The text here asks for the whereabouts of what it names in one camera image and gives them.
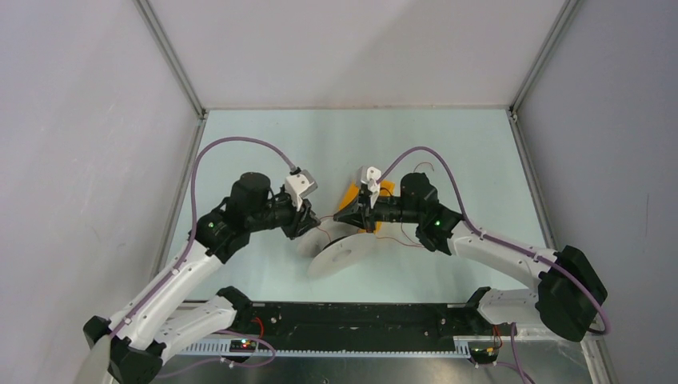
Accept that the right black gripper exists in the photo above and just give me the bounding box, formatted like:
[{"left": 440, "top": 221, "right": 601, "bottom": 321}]
[{"left": 333, "top": 188, "right": 421, "bottom": 234}]

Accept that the thin red wire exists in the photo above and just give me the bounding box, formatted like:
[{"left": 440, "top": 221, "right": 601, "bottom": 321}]
[{"left": 317, "top": 161, "right": 437, "bottom": 255}]

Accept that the white perforated cable spool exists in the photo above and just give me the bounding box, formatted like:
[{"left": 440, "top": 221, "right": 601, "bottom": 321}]
[{"left": 297, "top": 222, "right": 377, "bottom": 279}]

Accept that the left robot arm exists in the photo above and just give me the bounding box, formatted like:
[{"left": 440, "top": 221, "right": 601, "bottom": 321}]
[{"left": 75, "top": 170, "right": 320, "bottom": 383}]

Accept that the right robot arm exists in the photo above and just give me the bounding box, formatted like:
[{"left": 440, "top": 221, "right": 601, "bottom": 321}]
[{"left": 333, "top": 173, "right": 608, "bottom": 342}]

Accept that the orange plastic bin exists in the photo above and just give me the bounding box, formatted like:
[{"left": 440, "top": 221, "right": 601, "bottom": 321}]
[{"left": 338, "top": 181, "right": 395, "bottom": 233}]

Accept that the left controller board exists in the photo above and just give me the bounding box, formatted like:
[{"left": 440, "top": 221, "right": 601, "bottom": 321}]
[{"left": 229, "top": 338, "right": 258, "bottom": 354}]

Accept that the controller board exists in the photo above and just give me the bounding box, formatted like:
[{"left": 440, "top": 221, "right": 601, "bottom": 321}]
[
  {"left": 469, "top": 345, "right": 499, "bottom": 365},
  {"left": 229, "top": 338, "right": 258, "bottom": 354}
]

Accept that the right controller board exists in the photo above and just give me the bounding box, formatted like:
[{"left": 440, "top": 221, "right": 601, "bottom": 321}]
[{"left": 469, "top": 345, "right": 499, "bottom": 365}]

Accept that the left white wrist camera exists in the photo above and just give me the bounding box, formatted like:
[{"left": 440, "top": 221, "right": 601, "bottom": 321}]
[{"left": 283, "top": 168, "right": 318, "bottom": 211}]

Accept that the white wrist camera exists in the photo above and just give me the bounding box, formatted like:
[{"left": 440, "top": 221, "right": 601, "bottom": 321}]
[
  {"left": 283, "top": 168, "right": 318, "bottom": 211},
  {"left": 354, "top": 166, "right": 382, "bottom": 208}
]

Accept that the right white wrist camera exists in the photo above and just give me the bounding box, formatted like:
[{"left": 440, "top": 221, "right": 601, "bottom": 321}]
[{"left": 354, "top": 166, "right": 382, "bottom": 208}]

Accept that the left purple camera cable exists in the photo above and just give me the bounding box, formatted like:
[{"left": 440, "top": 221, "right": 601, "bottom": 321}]
[{"left": 109, "top": 136, "right": 301, "bottom": 339}]

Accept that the purple camera cable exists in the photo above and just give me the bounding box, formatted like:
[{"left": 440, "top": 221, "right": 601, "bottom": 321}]
[
  {"left": 377, "top": 146, "right": 611, "bottom": 336},
  {"left": 109, "top": 136, "right": 301, "bottom": 339}
]

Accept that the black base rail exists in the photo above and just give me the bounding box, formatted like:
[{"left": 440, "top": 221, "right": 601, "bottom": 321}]
[{"left": 228, "top": 302, "right": 493, "bottom": 353}]

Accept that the aluminium frame post left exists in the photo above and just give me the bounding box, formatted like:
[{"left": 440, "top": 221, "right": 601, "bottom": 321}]
[{"left": 132, "top": 0, "right": 208, "bottom": 118}]

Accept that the aluminium frame post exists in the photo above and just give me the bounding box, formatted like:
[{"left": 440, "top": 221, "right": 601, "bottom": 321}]
[
  {"left": 508, "top": 0, "right": 584, "bottom": 116},
  {"left": 132, "top": 0, "right": 208, "bottom": 118}
]

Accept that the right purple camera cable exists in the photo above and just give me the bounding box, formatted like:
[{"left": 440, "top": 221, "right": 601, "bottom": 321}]
[{"left": 377, "top": 146, "right": 611, "bottom": 336}]

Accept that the aluminium frame post right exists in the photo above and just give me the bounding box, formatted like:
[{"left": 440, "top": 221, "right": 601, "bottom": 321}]
[{"left": 508, "top": 0, "right": 584, "bottom": 116}]

